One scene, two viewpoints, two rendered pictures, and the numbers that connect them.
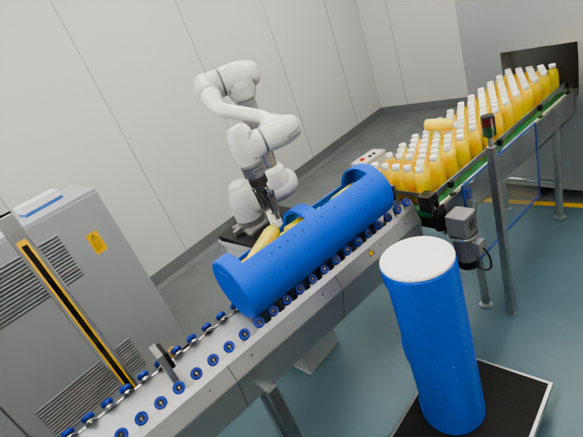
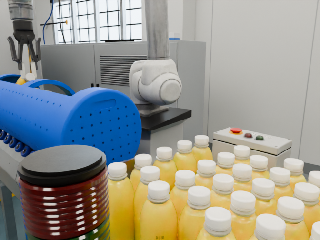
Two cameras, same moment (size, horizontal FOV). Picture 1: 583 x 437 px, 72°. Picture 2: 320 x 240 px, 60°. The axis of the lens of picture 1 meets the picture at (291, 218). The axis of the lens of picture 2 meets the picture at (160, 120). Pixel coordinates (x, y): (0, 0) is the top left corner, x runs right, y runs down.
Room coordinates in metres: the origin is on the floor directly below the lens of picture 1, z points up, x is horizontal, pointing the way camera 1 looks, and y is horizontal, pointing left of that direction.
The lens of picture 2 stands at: (1.78, -1.24, 1.34)
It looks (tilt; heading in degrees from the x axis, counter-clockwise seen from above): 14 degrees down; 75
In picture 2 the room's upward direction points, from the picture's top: straight up
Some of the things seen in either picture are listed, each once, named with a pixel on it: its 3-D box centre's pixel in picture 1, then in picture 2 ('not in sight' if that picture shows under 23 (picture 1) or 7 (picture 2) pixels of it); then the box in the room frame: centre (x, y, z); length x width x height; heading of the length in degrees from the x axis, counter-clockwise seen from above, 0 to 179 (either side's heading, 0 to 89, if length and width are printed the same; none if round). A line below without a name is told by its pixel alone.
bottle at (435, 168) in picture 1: (436, 174); (158, 238); (1.89, -0.80, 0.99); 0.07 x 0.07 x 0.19
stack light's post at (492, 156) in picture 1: (502, 238); not in sight; (1.76, -1.03, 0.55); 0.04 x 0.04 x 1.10; 30
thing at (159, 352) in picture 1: (167, 363); not in sight; (1.22, 0.64, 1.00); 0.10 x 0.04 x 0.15; 30
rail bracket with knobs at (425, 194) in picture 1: (428, 202); not in sight; (1.73, -0.66, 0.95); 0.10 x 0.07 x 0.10; 30
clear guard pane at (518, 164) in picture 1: (506, 191); not in sight; (1.96, -1.21, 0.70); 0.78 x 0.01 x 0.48; 120
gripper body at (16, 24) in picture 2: (260, 185); (24, 32); (1.54, 0.07, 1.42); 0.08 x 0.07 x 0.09; 30
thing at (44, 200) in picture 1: (39, 203); (165, 37); (2.54, 1.43, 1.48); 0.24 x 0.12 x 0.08; 136
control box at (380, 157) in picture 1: (370, 164); (249, 151); (2.24, -0.56, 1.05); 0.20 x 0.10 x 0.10; 120
